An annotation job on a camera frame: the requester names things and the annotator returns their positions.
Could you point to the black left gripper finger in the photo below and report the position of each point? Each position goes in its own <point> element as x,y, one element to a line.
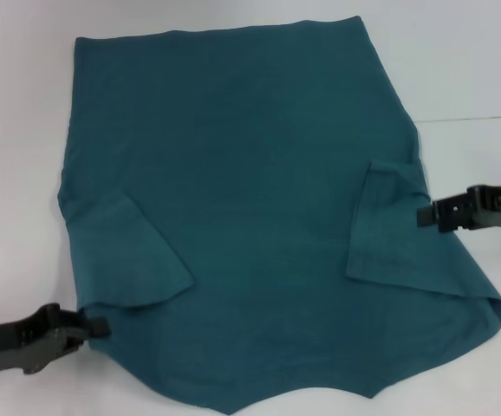
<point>97,328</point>

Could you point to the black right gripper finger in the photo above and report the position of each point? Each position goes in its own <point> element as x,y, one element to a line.
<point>427,215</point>

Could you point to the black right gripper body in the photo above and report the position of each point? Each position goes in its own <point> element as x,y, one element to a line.
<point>484,208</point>

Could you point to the teal blue shirt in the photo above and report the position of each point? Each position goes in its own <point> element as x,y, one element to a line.
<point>233,195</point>

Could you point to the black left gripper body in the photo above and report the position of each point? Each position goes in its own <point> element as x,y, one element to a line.
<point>29,342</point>

